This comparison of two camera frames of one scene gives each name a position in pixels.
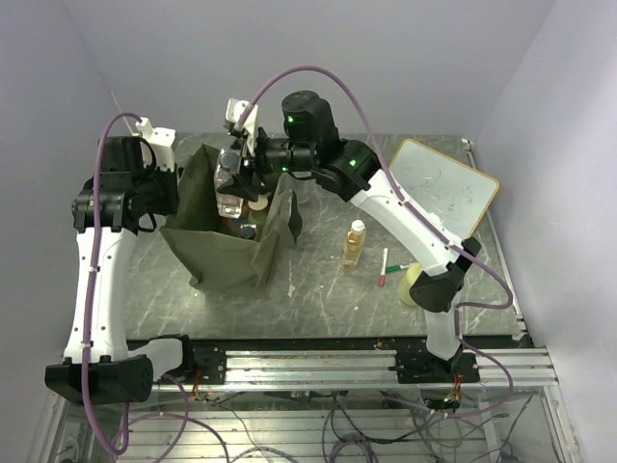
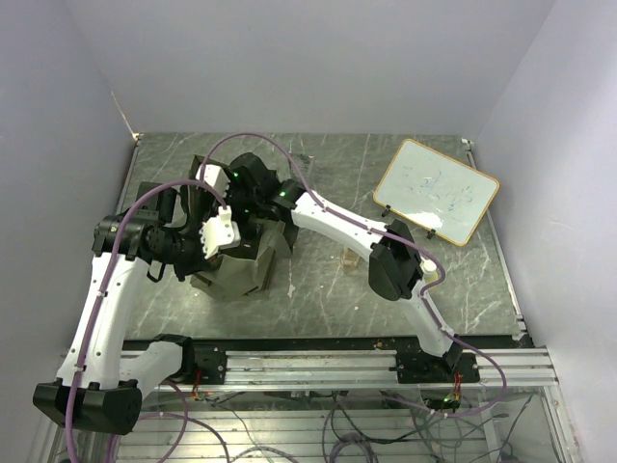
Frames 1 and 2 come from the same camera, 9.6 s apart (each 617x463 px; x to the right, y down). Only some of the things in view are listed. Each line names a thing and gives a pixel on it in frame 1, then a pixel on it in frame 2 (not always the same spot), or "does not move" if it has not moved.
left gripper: x=170 y=204 to x=199 y=263
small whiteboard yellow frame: x=458 y=194 does not move
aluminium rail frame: x=279 y=370 does not move
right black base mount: x=421 y=367 does not move
